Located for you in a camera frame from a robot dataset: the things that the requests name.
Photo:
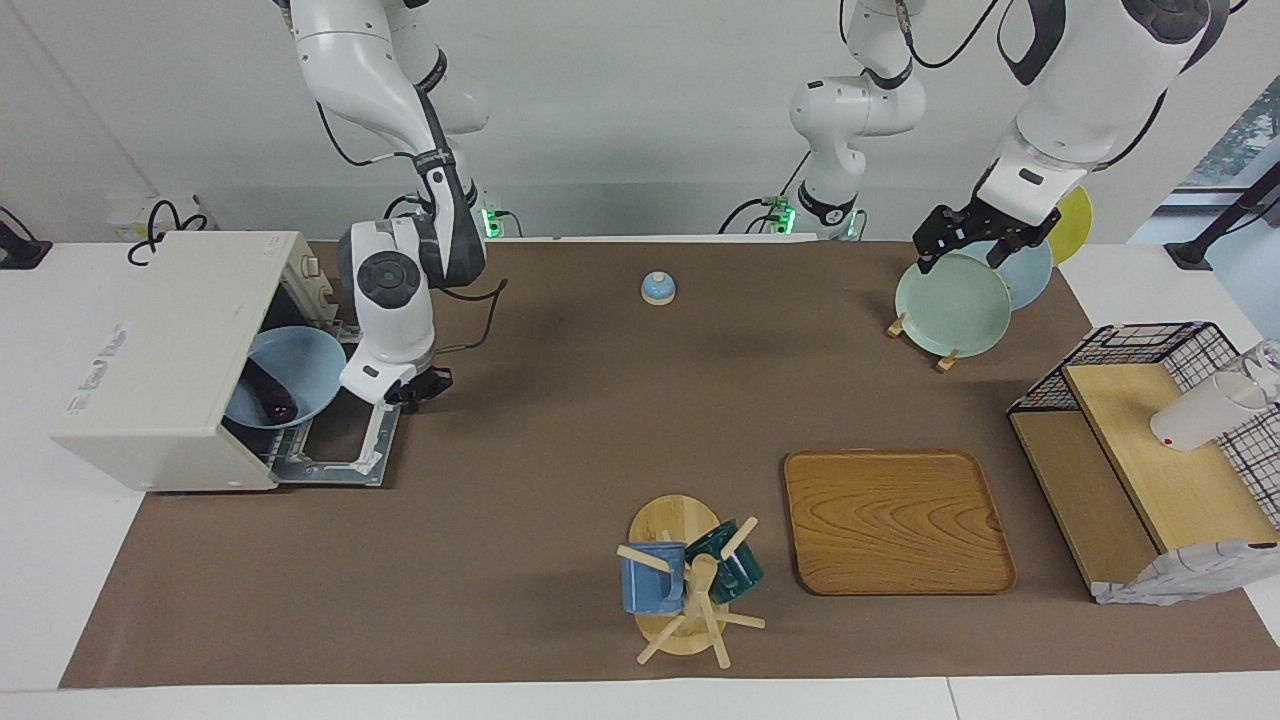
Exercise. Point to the light blue plate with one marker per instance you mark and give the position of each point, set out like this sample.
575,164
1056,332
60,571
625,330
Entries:
310,370
1035,280

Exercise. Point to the dark green mug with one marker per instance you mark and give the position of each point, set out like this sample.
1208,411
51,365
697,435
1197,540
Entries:
735,570

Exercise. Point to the wooden serving tray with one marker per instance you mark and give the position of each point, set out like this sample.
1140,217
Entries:
900,520

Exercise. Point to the white power strip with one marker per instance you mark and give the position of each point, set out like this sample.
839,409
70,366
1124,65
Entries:
125,215

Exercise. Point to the white cup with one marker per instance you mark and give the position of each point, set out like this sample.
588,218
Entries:
1195,420

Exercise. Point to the window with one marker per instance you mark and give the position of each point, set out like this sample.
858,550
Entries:
1250,140

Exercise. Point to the beige toaster oven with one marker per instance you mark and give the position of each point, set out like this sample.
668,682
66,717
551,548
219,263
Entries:
170,340

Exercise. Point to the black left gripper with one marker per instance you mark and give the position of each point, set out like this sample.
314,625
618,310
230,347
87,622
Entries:
985,222

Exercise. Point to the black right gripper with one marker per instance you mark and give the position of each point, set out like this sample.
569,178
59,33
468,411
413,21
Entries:
415,388

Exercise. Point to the grey white patterned cloth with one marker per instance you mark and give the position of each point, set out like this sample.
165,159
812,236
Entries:
1180,575

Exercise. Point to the small blue bell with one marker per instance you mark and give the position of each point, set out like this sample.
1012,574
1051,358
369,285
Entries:
658,290

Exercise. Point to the brown table mat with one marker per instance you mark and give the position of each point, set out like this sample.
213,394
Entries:
500,550

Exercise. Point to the pale green plate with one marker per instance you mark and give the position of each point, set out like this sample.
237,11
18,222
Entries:
950,305

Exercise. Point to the yellow plate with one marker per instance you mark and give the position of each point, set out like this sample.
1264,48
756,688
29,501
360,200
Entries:
1075,230

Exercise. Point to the wooden mug tree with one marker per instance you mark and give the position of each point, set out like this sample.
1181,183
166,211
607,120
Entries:
675,520

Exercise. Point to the dark purple eggplant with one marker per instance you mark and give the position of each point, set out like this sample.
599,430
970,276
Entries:
270,395

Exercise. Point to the wooden plate rack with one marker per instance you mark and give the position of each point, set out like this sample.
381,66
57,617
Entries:
945,362

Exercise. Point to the wooden shelf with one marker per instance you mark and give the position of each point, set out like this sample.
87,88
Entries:
1170,480

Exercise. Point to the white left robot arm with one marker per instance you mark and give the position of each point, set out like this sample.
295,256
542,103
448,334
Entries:
1080,90

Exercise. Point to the clear plastic cup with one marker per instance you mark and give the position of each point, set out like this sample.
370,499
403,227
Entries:
1268,355

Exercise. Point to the glass oven door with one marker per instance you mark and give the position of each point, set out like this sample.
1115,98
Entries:
375,455

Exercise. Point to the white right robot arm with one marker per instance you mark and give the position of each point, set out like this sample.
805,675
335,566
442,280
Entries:
395,310

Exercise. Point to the blue mug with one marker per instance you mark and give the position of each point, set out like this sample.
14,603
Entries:
650,590

